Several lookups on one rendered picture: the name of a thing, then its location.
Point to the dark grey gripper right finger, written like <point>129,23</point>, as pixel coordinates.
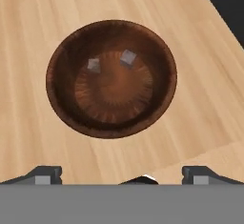
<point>198,174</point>

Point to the grey ice cube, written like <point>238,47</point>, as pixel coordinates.
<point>128,58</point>

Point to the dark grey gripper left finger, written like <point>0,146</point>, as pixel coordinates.
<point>46,174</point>

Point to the black hob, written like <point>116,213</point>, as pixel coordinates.
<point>227,5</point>

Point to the brown wooden bowl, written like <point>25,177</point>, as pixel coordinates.
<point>111,78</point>

